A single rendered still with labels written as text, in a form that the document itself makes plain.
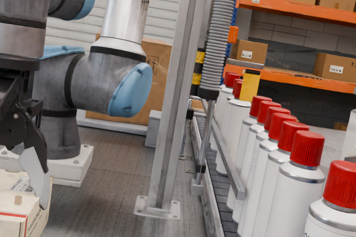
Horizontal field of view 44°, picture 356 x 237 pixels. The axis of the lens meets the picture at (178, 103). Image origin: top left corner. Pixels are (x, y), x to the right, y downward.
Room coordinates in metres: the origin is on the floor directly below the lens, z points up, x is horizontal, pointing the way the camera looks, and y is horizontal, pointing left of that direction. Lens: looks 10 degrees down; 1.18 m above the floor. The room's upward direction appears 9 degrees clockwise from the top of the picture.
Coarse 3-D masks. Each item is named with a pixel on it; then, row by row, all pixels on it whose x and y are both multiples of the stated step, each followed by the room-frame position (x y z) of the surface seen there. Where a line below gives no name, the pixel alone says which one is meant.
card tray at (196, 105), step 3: (192, 99) 2.00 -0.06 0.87; (195, 99) 2.00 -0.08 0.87; (192, 102) 2.00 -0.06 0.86; (195, 102) 2.00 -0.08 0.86; (198, 102) 2.00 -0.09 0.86; (207, 102) 2.01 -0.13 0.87; (192, 105) 2.00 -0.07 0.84; (195, 105) 2.00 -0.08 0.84; (198, 105) 2.00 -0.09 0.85; (201, 105) 2.00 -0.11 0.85; (195, 108) 1.97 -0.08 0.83; (198, 108) 1.98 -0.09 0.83; (201, 108) 2.00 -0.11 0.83
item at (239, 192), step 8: (216, 128) 1.02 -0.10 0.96; (216, 136) 0.94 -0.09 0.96; (224, 144) 0.87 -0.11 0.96; (224, 152) 0.81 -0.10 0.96; (224, 160) 0.78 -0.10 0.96; (232, 168) 0.72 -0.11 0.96; (232, 176) 0.68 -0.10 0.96; (232, 184) 0.66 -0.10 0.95; (240, 184) 0.64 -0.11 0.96; (240, 192) 0.61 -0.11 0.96
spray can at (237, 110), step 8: (240, 88) 0.93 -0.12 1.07; (232, 104) 0.93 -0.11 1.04; (240, 104) 0.92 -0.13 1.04; (248, 104) 0.93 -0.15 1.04; (232, 112) 0.93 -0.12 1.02; (240, 112) 0.92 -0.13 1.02; (248, 112) 0.93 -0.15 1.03; (232, 120) 0.93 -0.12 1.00; (240, 120) 0.92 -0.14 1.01; (224, 128) 0.94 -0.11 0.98; (232, 128) 0.93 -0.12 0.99; (240, 128) 0.92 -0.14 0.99; (224, 136) 0.94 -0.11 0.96; (232, 136) 0.92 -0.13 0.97; (232, 144) 0.92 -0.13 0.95; (232, 152) 0.92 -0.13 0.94; (232, 160) 0.92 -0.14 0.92; (216, 168) 0.95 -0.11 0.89; (224, 168) 0.93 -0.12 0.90
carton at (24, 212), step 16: (0, 176) 0.61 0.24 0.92; (16, 176) 0.62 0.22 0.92; (0, 192) 0.56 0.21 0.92; (16, 192) 0.57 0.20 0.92; (32, 192) 0.58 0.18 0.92; (0, 208) 0.51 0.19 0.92; (16, 208) 0.52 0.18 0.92; (32, 208) 0.53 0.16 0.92; (48, 208) 0.64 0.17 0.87; (0, 224) 0.49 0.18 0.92; (16, 224) 0.49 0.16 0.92; (32, 224) 0.54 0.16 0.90
